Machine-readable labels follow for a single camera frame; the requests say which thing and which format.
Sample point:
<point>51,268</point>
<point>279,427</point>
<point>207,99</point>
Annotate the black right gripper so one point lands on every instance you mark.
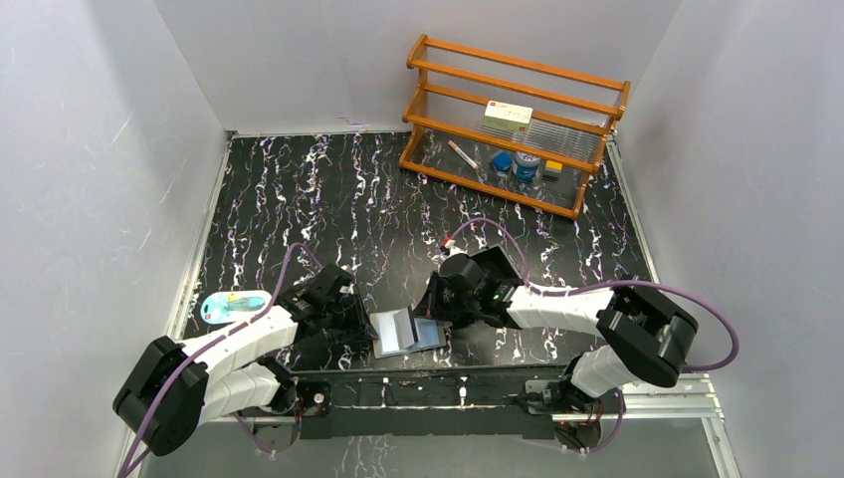
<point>430,304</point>

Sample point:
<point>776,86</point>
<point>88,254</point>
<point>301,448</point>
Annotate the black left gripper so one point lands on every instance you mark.
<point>352,316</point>

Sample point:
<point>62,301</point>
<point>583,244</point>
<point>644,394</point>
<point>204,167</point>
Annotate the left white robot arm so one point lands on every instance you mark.
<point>177,386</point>

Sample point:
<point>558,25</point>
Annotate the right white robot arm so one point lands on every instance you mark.
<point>647,336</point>

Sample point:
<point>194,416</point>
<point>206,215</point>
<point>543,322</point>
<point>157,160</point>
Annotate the black plastic card box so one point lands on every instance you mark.
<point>497,263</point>

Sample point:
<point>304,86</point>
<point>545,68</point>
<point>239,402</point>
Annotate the white blue blister pack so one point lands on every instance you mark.
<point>227,307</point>

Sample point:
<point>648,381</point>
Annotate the blue small cube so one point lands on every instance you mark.
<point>501,162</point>

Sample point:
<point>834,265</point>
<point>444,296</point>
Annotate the blue white round can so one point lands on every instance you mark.
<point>525,166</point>

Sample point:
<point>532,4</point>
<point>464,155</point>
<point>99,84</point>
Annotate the red white pen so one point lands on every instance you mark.
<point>461,153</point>

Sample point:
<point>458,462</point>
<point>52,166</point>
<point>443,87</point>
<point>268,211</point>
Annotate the yellow black small block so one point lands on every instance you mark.
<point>551,171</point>

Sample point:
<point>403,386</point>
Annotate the orange wooden shelf rack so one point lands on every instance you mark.
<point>530,133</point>

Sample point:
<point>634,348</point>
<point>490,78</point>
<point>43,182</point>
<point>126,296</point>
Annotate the white green carton box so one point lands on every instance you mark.
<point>507,116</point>

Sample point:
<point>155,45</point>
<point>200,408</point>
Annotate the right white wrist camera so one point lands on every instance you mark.
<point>450,248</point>

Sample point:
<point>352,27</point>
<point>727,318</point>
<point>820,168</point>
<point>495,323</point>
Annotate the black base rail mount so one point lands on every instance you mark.
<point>522,400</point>

